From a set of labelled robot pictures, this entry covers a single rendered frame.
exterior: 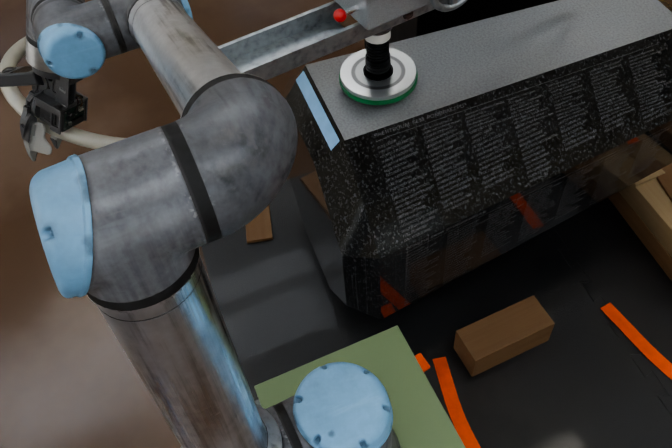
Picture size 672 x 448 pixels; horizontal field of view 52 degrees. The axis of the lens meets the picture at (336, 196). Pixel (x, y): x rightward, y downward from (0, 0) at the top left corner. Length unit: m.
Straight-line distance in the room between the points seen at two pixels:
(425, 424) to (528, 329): 1.03
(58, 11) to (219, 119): 0.59
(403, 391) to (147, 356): 0.73
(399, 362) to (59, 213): 0.93
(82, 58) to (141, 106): 2.22
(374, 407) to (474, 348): 1.22
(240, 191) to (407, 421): 0.84
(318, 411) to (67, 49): 0.66
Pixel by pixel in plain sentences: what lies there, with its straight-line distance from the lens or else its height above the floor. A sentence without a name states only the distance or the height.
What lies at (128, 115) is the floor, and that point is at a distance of 3.32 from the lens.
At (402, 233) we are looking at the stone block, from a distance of 1.89.
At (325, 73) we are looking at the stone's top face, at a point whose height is 0.83.
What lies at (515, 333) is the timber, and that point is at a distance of 2.32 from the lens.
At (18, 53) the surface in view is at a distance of 1.62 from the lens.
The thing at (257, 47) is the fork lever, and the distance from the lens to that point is 1.74.
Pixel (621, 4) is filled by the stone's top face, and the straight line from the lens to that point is 2.38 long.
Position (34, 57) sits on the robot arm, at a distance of 1.30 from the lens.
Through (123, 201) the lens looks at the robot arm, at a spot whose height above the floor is 1.72.
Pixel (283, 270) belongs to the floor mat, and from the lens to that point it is 2.57.
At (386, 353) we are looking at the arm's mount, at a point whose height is 0.88.
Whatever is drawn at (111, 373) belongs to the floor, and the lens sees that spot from 2.54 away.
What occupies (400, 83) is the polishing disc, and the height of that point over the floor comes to 0.88.
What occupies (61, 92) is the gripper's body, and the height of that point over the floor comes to 1.35.
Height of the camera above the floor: 2.15
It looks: 51 degrees down
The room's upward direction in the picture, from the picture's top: 6 degrees counter-clockwise
